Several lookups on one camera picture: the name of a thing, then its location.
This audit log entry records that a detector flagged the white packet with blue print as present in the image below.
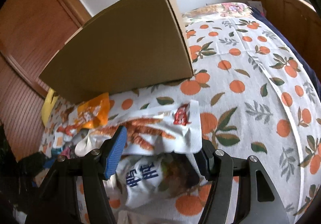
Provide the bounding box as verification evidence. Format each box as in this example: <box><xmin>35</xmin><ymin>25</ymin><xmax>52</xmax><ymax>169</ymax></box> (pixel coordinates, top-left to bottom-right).
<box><xmin>118</xmin><ymin>152</ymin><xmax>208</xmax><ymax>208</ymax></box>

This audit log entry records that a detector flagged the brown cardboard box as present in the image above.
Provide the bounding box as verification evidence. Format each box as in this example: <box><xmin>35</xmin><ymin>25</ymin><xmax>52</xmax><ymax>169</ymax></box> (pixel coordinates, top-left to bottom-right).
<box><xmin>39</xmin><ymin>0</ymin><xmax>195</xmax><ymax>104</ymax></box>

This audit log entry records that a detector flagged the dark cloth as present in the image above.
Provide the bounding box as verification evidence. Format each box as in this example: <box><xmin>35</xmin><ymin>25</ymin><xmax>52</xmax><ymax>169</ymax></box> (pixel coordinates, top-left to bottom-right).
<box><xmin>15</xmin><ymin>151</ymin><xmax>53</xmax><ymax>189</ymax></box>

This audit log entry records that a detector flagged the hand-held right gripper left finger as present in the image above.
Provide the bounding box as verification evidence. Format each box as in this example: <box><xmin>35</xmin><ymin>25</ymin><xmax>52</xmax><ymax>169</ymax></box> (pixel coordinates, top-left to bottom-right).
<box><xmin>25</xmin><ymin>126</ymin><xmax>127</xmax><ymax>224</ymax></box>

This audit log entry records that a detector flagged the yellow pillow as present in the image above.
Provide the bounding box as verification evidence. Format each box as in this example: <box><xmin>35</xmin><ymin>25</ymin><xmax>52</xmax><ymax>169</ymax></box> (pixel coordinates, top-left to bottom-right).
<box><xmin>41</xmin><ymin>89</ymin><xmax>59</xmax><ymax>125</ymax></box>

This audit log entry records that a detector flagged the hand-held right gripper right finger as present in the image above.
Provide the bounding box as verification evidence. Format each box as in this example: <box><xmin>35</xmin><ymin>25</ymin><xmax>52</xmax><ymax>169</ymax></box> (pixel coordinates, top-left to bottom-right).
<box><xmin>194</xmin><ymin>139</ymin><xmax>290</xmax><ymax>224</ymax></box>

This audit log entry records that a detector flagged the white packet with orange sticks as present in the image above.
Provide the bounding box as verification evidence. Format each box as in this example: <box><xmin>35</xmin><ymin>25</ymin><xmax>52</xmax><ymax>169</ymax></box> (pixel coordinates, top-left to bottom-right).
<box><xmin>100</xmin><ymin>100</ymin><xmax>202</xmax><ymax>157</ymax></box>

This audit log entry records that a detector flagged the floral quilt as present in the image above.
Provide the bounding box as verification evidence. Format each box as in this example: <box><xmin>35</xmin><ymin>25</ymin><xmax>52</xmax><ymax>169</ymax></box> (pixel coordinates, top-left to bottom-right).
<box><xmin>182</xmin><ymin>2</ymin><xmax>252</xmax><ymax>22</ymax></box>

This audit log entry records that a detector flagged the wooden headboard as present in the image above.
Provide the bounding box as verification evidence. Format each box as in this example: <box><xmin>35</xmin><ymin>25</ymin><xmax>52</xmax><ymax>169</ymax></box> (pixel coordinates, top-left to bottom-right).
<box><xmin>0</xmin><ymin>0</ymin><xmax>92</xmax><ymax>162</ymax></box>

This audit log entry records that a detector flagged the orange snack packet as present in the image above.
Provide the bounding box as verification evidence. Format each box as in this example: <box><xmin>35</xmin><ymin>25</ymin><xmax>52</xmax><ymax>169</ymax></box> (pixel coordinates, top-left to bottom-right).
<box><xmin>69</xmin><ymin>92</ymin><xmax>111</xmax><ymax>129</ymax></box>

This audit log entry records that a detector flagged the pile of small snack packets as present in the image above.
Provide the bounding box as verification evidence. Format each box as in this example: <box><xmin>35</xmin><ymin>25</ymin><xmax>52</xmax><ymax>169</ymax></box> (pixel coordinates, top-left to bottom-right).
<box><xmin>40</xmin><ymin>124</ymin><xmax>101</xmax><ymax>164</ymax></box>

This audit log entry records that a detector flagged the wooden cabinet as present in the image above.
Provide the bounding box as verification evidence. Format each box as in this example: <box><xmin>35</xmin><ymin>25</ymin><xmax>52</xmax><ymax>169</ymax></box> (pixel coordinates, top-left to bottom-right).
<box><xmin>246</xmin><ymin>0</ymin><xmax>321</xmax><ymax>69</ymax></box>

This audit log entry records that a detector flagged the orange fruit print bed sheet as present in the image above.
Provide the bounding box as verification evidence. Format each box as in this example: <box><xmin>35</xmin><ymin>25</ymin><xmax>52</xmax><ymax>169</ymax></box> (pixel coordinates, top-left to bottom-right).
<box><xmin>39</xmin><ymin>17</ymin><xmax>321</xmax><ymax>224</ymax></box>

